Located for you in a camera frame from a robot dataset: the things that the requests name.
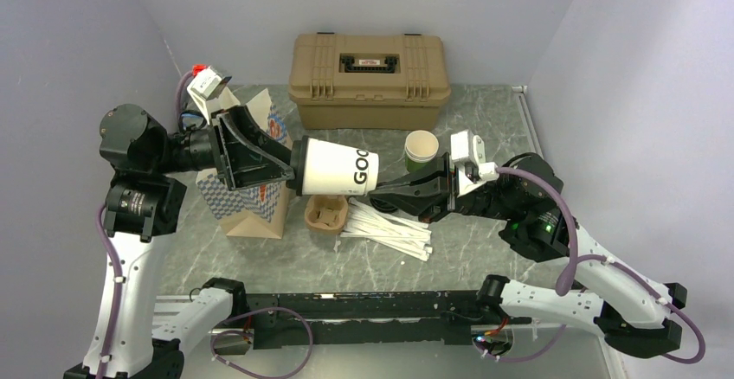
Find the tan plastic toolbox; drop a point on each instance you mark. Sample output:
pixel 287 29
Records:
pixel 392 82

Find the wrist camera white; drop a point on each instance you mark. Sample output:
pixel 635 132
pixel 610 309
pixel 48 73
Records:
pixel 205 88
pixel 468 155

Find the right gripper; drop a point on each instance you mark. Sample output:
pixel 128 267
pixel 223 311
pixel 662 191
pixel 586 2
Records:
pixel 428 196

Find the green paper cup stack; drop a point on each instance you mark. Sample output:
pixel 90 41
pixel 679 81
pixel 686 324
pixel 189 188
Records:
pixel 419 147

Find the aluminium side rail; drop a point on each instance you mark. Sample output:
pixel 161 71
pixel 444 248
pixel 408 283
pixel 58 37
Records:
pixel 577 309

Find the paper bag with blue handles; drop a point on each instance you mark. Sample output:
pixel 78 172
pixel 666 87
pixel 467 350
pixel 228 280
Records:
pixel 261 211

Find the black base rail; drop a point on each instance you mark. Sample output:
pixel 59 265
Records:
pixel 286 319

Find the pile of wrapped straws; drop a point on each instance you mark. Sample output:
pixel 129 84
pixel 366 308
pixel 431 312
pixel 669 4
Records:
pixel 409 237

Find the black cup lid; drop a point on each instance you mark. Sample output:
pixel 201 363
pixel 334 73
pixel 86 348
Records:
pixel 298 165

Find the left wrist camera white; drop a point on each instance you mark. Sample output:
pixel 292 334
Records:
pixel 205 88

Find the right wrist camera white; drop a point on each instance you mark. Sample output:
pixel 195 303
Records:
pixel 468 155

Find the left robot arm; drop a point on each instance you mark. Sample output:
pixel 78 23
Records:
pixel 135 224

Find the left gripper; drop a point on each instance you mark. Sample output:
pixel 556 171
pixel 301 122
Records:
pixel 247 155

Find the white paper cup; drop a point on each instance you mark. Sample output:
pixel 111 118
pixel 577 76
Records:
pixel 338 170

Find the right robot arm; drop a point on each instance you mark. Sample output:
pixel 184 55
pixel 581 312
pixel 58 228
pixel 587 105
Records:
pixel 595 290

